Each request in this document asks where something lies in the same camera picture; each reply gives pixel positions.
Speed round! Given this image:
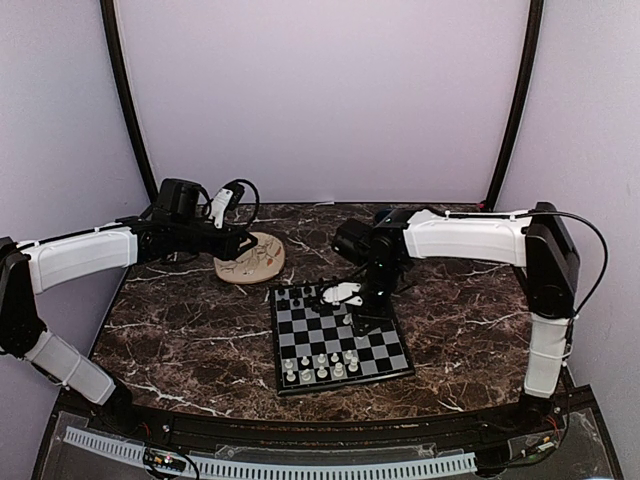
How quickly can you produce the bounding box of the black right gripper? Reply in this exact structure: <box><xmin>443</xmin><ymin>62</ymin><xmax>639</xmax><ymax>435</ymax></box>
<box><xmin>352</xmin><ymin>260</ymin><xmax>404</xmax><ymax>337</ymax></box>

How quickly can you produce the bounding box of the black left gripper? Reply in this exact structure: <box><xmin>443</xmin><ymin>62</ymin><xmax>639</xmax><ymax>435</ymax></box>
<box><xmin>172</xmin><ymin>219</ymin><xmax>257</xmax><ymax>261</ymax></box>

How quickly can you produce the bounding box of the white chess queen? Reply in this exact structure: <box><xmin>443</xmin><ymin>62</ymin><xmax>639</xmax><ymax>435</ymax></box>
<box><xmin>333</xmin><ymin>362</ymin><xmax>344</xmax><ymax>378</ymax></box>

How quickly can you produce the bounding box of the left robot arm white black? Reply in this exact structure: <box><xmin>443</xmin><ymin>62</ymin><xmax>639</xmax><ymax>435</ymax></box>
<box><xmin>1</xmin><ymin>218</ymin><xmax>257</xmax><ymax>436</ymax></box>

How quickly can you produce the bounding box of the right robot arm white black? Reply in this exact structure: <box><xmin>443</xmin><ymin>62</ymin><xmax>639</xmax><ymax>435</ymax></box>
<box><xmin>333</xmin><ymin>202</ymin><xmax>580</xmax><ymax>434</ymax></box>

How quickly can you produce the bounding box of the small green circuit board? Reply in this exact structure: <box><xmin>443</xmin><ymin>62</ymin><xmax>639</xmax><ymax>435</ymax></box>
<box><xmin>143</xmin><ymin>449</ymin><xmax>186</xmax><ymax>472</ymax></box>

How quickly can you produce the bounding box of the cream plate with bird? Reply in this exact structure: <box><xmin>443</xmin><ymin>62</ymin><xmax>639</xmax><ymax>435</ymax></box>
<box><xmin>214</xmin><ymin>232</ymin><xmax>285</xmax><ymax>285</ymax></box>

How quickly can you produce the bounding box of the blue enamel mug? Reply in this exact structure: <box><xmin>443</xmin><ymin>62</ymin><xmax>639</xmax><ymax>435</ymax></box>
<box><xmin>374</xmin><ymin>209</ymin><xmax>393</xmax><ymax>223</ymax></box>

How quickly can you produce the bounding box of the black and white chessboard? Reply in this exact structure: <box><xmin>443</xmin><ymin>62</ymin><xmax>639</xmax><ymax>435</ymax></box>
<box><xmin>269</xmin><ymin>282</ymin><xmax>415</xmax><ymax>396</ymax></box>

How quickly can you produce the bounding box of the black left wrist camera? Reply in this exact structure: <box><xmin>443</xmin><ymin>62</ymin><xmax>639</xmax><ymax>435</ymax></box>
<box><xmin>151</xmin><ymin>178</ymin><xmax>203</xmax><ymax>224</ymax></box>

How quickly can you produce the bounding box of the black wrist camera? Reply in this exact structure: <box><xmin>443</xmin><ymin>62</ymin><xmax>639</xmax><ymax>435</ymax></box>
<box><xmin>151</xmin><ymin>178</ymin><xmax>203</xmax><ymax>224</ymax></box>
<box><xmin>331</xmin><ymin>219</ymin><xmax>373</xmax><ymax>266</ymax></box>

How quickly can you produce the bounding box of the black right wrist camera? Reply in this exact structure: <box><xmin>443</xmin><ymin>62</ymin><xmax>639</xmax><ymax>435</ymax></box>
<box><xmin>331</xmin><ymin>219</ymin><xmax>373</xmax><ymax>266</ymax></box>

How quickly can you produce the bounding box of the black front rail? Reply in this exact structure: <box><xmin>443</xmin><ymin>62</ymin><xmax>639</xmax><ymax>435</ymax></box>
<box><xmin>133</xmin><ymin>405</ymin><xmax>521</xmax><ymax>448</ymax></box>

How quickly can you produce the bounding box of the white slotted cable duct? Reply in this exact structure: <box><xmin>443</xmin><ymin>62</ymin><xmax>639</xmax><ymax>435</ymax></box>
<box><xmin>62</xmin><ymin>427</ymin><xmax>477</xmax><ymax>479</ymax></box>

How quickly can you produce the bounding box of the black left frame post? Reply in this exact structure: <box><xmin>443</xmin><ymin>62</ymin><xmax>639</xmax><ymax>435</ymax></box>
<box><xmin>99</xmin><ymin>0</ymin><xmax>159</xmax><ymax>202</ymax></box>

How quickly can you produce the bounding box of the black frame post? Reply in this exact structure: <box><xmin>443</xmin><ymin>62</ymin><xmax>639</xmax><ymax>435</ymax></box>
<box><xmin>483</xmin><ymin>0</ymin><xmax>544</xmax><ymax>211</ymax></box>
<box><xmin>99</xmin><ymin>0</ymin><xmax>159</xmax><ymax>202</ymax></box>

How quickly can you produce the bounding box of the black right frame post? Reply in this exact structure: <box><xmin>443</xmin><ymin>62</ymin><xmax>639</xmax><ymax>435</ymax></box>
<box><xmin>483</xmin><ymin>0</ymin><xmax>544</xmax><ymax>211</ymax></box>

